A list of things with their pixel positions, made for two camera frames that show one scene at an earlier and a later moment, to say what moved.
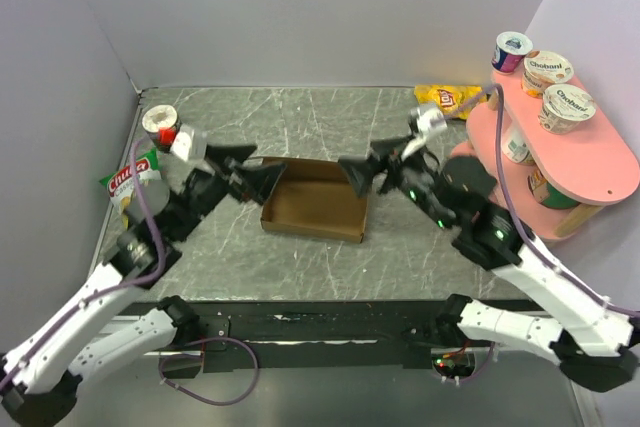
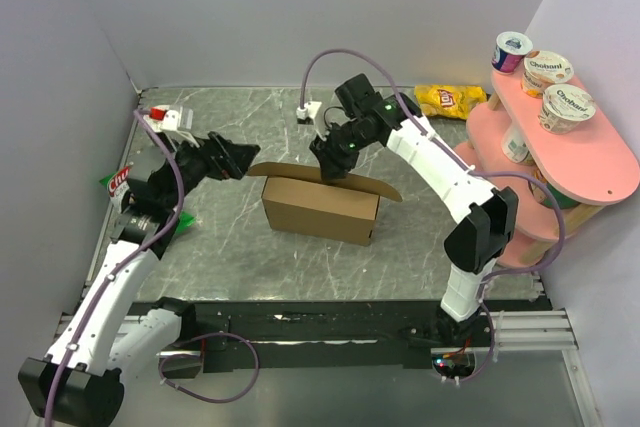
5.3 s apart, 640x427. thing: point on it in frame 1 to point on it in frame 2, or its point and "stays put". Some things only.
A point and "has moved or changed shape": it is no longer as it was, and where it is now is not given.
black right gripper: [361, 168] to [333, 166]
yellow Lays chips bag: [455, 101] stays put
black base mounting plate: [309, 335] stays put
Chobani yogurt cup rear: [542, 69] stays put
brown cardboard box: [314, 197] has moved or changed shape
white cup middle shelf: [515, 146] stays put
